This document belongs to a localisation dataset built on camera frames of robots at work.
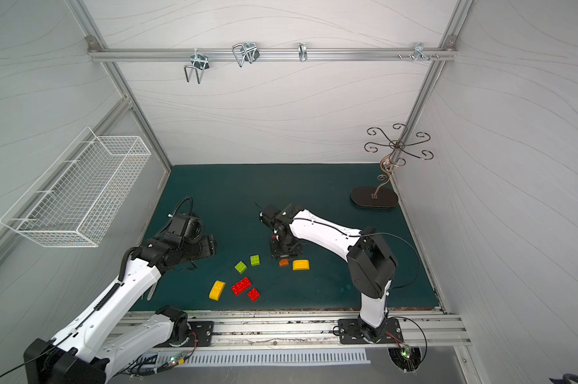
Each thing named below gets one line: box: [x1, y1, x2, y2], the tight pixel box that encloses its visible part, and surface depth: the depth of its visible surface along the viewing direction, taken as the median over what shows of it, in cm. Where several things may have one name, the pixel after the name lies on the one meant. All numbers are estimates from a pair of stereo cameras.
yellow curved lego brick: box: [292, 259, 310, 271], surface depth 89 cm
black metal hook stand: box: [350, 123, 434, 209], surface depth 104 cm
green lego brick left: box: [234, 260, 248, 275], surface depth 88 cm
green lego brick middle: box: [249, 254, 261, 267], surface depth 90 cm
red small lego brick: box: [246, 287, 261, 303], surface depth 82 cm
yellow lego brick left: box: [208, 280, 227, 302], surface depth 83 cm
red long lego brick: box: [230, 276, 253, 296], surface depth 84 cm
